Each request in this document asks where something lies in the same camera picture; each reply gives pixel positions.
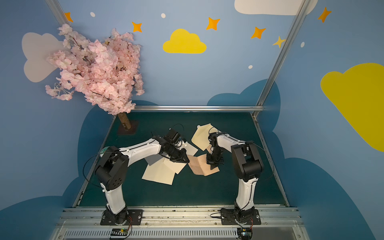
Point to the aluminium right corner post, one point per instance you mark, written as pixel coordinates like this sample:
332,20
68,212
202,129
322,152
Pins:
290,38

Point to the white envelope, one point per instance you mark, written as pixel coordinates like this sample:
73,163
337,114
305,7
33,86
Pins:
177,164

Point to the right green circuit board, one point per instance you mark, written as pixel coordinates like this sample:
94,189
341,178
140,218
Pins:
244,234

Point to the pink lined letter paper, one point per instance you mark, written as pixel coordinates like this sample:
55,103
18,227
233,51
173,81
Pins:
199,166

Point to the left green circuit board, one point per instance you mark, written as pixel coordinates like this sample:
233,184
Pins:
120,234

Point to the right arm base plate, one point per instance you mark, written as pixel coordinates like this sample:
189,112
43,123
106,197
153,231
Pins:
240,217

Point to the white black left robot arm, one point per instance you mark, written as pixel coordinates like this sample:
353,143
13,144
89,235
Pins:
112,169

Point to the aluminium back frame rail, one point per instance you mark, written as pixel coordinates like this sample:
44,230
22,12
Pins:
198,108

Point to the grey envelope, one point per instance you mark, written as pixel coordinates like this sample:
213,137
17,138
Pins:
153,159

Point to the green circuit board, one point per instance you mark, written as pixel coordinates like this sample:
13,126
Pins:
120,234
244,234

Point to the aluminium left corner post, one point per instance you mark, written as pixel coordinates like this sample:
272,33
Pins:
58,12

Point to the pink cherry blossom tree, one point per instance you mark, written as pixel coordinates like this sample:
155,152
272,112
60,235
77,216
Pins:
106,73

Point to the green label plastic jar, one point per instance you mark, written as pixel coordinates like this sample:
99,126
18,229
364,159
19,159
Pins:
103,151

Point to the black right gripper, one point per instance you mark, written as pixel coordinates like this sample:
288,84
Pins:
214,157

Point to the brown artificial tree trunk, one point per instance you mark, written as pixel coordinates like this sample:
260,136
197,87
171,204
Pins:
125,121

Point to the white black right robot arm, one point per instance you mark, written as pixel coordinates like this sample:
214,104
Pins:
248,167

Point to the cream envelope far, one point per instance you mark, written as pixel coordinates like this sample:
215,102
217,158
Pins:
201,136

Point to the aluminium front rail platform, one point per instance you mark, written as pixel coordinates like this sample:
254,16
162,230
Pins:
182,223

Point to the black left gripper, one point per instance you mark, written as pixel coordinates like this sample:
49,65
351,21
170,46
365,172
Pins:
178,154

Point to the aluminium corner post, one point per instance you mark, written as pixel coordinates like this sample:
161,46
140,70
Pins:
58,12
290,38

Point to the cream paper sheet near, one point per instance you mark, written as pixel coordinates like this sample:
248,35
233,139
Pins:
159,173

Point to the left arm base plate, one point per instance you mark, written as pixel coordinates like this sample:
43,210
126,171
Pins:
124,218

